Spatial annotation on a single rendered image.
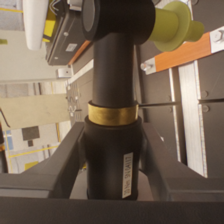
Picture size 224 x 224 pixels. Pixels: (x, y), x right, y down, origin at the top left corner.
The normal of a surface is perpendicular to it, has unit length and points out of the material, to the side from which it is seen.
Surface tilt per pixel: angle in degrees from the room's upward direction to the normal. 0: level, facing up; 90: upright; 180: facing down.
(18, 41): 90
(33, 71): 90
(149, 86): 0
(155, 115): 0
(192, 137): 0
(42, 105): 90
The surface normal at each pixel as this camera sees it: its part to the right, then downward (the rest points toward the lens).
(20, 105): 0.47, -0.01
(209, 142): -0.88, 0.13
